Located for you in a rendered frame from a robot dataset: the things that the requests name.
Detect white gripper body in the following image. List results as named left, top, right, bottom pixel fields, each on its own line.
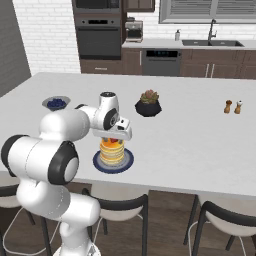
left=92, top=126, right=133, bottom=142

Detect grey fridge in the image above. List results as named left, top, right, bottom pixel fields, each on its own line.
left=0, top=0, right=32, bottom=98

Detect stack of pancakes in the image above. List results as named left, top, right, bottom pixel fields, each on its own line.
left=99, top=138, right=126, bottom=167

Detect dark blue plate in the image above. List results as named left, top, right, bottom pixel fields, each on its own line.
left=92, top=147, right=135, bottom=175

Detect succulent in black pot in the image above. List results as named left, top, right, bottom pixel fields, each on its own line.
left=134, top=88, right=163, bottom=118

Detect grey bowl of blueberries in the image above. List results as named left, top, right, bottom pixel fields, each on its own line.
left=41, top=95, right=72, bottom=112

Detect black and white chair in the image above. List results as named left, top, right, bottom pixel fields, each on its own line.
left=0, top=184, right=53, bottom=256
left=182, top=194, right=256, bottom=256
left=81, top=183, right=150, bottom=256

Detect brown base cupboards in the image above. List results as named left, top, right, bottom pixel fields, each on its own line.
left=180, top=48, right=256, bottom=80
left=79, top=47, right=144, bottom=76

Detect dark grey dishwasher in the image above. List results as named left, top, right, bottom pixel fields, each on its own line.
left=141, top=48, right=182, bottom=77

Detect silver coffee machine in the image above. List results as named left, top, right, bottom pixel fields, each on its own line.
left=124, top=19, right=144, bottom=44

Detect brown pepper shaker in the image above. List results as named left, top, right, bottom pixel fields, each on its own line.
left=223, top=99, right=233, bottom=115

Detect brown white-topped salt shaker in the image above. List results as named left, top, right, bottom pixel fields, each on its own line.
left=233, top=100, right=244, bottom=115

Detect black microwave oven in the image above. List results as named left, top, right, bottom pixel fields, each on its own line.
left=73, top=0, right=122, bottom=12

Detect dark grey sink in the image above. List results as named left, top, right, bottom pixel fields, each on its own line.
left=181, top=39, right=245, bottom=48

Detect dark grey tap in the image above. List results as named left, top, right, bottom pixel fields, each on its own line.
left=207, top=18, right=219, bottom=43

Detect window with grey blind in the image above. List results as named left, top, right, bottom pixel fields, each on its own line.
left=158, top=0, right=256, bottom=25

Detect black wall oven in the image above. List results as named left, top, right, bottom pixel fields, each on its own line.
left=73, top=12, right=123, bottom=61

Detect brown wall cupboard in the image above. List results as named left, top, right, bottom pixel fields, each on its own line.
left=122, top=0, right=156, bottom=14

